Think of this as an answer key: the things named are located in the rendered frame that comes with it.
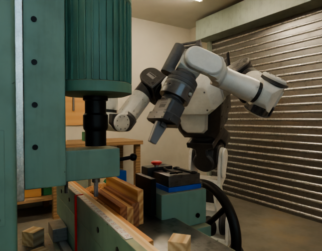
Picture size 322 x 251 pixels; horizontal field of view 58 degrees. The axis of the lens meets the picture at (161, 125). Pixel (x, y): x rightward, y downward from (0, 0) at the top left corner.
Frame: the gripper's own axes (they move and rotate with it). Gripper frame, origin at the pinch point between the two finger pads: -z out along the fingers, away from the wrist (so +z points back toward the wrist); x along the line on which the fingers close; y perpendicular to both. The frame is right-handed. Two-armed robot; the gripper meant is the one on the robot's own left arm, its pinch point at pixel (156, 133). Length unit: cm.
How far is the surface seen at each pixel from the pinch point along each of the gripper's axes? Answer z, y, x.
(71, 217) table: -29.6, 7.8, 6.7
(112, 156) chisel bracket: -11.4, 9.7, -3.5
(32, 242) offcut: -39.9, 11.7, 13.4
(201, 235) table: -18.4, -8.3, -22.4
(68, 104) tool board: 45, -32, 335
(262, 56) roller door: 206, -186, 192
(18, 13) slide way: 3.6, 41.6, -7.6
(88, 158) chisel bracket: -14.3, 14.5, -3.6
